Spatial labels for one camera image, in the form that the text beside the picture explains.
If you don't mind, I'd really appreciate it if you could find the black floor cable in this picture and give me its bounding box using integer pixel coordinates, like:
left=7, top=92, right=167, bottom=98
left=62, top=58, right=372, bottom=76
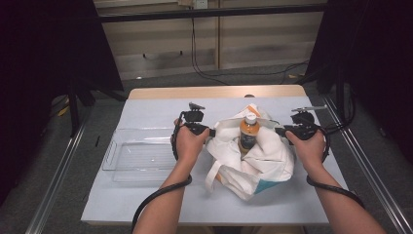
left=190, top=17, right=310, bottom=87

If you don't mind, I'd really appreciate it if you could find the clear plastic tray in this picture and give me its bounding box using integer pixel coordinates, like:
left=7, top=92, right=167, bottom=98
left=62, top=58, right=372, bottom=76
left=101, top=127, right=179, bottom=183

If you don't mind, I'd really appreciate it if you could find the black metal stand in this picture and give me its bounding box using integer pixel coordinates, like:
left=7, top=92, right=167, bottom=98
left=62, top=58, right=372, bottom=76
left=296, top=62, right=357, bottom=133
left=66, top=76, right=129, bottom=138

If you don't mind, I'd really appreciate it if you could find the person's left hand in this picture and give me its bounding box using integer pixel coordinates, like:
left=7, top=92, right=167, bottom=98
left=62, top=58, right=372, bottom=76
left=170, top=118, right=211, bottom=164

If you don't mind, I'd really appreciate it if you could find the black horizontal bar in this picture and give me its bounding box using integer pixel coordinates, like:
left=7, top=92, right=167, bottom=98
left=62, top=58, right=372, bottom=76
left=96, top=3, right=328, bottom=24

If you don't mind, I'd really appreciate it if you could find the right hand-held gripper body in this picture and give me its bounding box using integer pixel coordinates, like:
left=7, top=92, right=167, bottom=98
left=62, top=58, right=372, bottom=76
left=282, top=104, right=329, bottom=141

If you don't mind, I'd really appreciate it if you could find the white tote bag green orange print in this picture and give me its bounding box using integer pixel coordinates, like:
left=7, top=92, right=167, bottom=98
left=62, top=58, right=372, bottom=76
left=205, top=103, right=296, bottom=202

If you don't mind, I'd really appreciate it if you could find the black curtain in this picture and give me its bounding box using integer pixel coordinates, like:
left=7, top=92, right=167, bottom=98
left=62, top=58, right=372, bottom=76
left=0, top=0, right=125, bottom=199
left=305, top=0, right=413, bottom=164

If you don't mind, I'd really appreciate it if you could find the orange tea bottle white cap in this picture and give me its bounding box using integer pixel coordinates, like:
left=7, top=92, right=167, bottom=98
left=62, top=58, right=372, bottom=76
left=238, top=113, right=261, bottom=157

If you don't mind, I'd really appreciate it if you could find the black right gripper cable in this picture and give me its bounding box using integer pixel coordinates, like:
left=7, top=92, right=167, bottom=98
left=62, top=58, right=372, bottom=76
left=306, top=124, right=366, bottom=210

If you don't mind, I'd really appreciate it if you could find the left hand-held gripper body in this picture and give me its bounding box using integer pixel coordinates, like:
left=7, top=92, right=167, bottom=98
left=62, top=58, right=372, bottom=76
left=179, top=101, right=212, bottom=137

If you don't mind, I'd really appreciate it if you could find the person's right hand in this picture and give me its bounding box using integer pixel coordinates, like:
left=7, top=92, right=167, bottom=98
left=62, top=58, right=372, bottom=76
left=284, top=129, right=327, bottom=171

